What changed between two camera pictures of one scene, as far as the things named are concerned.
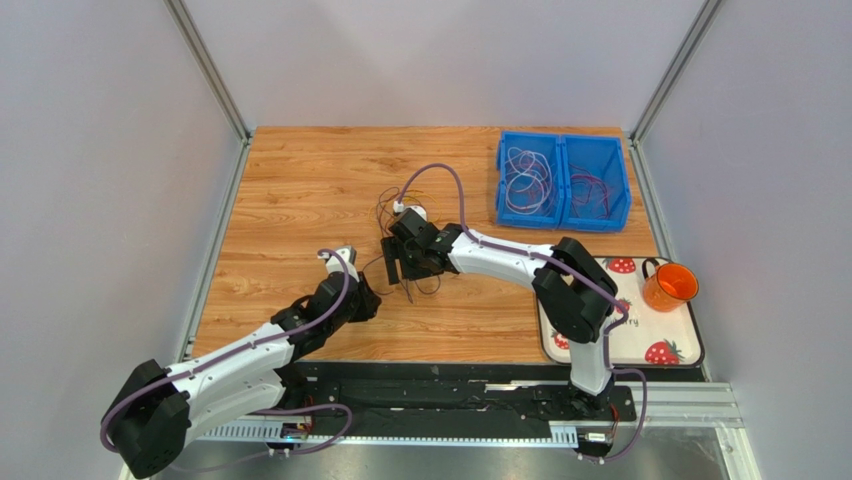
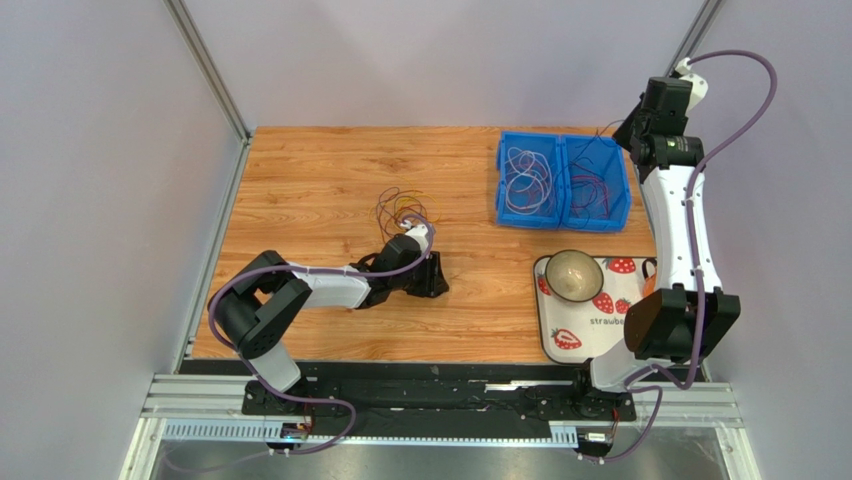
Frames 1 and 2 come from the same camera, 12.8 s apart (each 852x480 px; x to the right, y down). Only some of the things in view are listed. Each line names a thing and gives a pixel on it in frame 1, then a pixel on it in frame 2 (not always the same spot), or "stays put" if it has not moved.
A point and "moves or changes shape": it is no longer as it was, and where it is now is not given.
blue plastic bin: [567, 181] stays put
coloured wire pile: [542, 196] moves or changes shape
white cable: [521, 149] to [532, 208]
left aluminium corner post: [209, 68] stays put
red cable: [576, 176] stays put
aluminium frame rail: [662, 405] stays put
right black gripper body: [400, 258] to [635, 123]
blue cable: [384, 230] moves or changes shape
